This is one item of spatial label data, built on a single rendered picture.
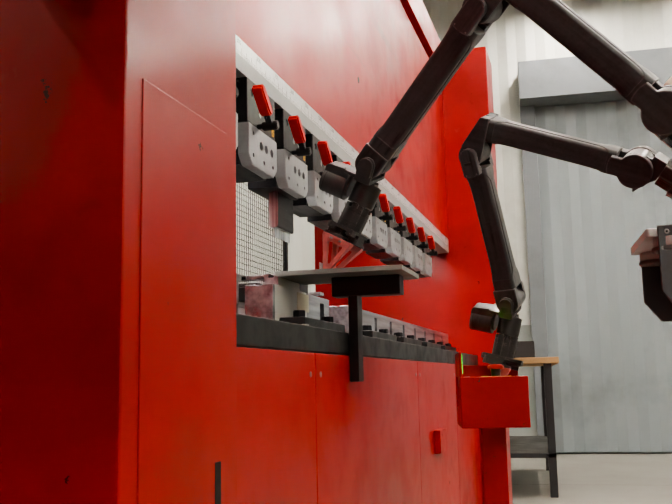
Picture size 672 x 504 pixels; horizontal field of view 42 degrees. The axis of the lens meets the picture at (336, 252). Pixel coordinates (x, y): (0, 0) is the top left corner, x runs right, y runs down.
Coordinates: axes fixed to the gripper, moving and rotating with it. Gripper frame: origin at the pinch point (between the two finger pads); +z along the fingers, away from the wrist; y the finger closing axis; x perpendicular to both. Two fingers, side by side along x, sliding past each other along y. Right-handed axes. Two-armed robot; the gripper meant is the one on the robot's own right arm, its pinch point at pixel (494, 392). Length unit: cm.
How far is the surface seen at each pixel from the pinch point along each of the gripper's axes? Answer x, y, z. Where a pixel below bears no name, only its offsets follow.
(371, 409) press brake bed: 29.7, 28.3, 10.1
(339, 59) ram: 8, 58, -75
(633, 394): -668, -196, -28
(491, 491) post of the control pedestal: 8.4, -3.4, 23.2
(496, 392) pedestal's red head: 15.1, 1.0, 0.0
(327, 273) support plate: 53, 42, -15
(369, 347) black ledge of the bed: 30.0, 31.8, -3.1
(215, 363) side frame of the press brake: 137, 41, 3
